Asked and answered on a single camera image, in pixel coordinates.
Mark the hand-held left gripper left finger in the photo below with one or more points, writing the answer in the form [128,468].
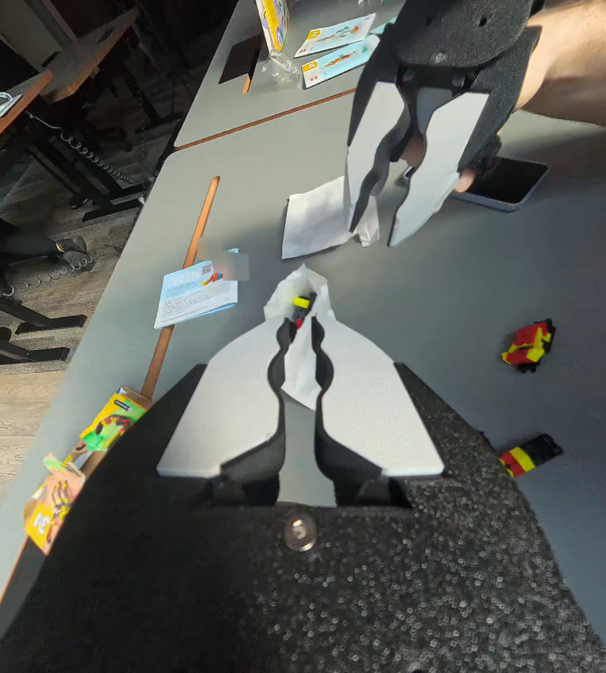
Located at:
[219,421]

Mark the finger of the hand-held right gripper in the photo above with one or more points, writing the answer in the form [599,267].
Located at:
[450,147]
[371,137]

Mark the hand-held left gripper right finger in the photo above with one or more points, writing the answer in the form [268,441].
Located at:
[382,421]

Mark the torn printed white paper bag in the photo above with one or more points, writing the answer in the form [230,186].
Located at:
[303,368]

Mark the large plain white paper bag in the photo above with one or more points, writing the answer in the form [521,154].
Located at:
[319,221]

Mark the long black studded lego strip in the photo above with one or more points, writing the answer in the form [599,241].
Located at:
[529,455]

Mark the black red yellow lego build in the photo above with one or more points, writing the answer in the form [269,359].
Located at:
[529,347]

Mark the person's right forearm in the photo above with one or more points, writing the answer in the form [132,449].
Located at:
[587,53]

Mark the colourful cardboard lego box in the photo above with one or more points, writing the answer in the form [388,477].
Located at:
[82,463]

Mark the person's right hand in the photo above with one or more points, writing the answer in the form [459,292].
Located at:
[468,177]

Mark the black smartphone blue case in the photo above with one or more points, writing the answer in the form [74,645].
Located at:
[508,184]

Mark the white blue instruction leaflet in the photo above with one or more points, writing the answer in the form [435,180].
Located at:
[192,300]

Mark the small yellow white box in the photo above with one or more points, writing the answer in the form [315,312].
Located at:
[273,23]

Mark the long wood edged desk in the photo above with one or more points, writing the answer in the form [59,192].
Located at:
[61,63]

